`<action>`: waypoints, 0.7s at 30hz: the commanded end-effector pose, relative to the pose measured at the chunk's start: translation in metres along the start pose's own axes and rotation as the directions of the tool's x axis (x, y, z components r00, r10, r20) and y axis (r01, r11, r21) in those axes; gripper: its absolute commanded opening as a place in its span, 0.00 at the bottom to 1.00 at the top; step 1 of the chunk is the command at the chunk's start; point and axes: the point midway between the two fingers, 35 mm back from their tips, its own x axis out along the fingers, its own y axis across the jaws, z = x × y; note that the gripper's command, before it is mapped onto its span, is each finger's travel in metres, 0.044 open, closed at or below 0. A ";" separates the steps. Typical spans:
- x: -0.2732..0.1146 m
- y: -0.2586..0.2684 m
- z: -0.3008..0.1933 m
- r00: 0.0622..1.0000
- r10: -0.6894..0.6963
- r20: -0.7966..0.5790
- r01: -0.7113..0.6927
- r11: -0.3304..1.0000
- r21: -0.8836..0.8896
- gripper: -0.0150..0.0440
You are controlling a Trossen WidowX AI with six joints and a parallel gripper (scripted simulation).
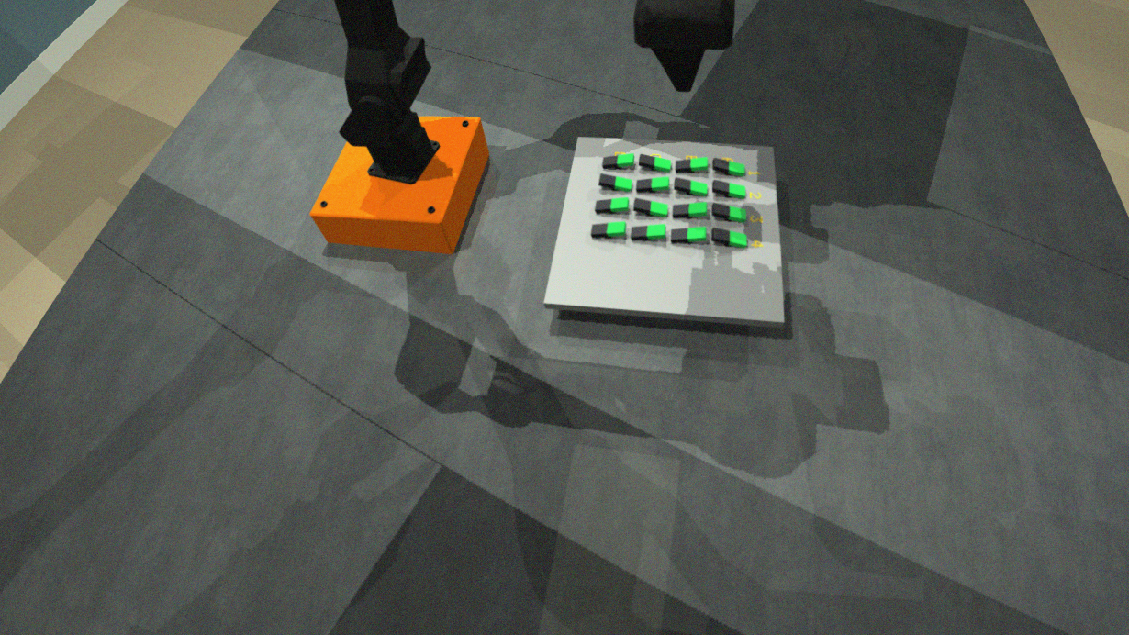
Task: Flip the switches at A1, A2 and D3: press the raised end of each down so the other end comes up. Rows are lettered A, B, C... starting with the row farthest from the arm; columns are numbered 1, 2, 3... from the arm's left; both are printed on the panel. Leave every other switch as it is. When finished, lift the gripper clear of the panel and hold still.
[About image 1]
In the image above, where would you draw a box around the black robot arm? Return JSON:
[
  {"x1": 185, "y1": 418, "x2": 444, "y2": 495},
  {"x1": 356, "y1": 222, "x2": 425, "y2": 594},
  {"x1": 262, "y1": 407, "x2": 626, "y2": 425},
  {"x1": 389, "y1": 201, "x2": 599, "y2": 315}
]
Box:
[{"x1": 334, "y1": 0, "x2": 440, "y2": 184}]

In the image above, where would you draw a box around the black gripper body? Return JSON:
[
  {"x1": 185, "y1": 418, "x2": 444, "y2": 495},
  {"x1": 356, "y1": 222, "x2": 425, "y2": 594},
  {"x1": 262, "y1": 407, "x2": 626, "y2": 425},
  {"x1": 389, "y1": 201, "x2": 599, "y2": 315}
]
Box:
[{"x1": 633, "y1": 0, "x2": 735, "y2": 50}]

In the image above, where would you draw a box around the white switch panel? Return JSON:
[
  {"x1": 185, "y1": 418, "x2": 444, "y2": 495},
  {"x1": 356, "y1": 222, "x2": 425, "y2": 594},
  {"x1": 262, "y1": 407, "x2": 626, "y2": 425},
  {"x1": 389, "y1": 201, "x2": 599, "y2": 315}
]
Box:
[{"x1": 544, "y1": 137, "x2": 784, "y2": 329}]

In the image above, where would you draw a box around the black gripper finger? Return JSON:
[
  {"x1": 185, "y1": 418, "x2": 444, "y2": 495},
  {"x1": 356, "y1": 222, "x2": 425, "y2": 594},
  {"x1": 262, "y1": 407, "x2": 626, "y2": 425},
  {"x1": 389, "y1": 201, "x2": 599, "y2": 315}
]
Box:
[{"x1": 651, "y1": 47, "x2": 704, "y2": 92}]

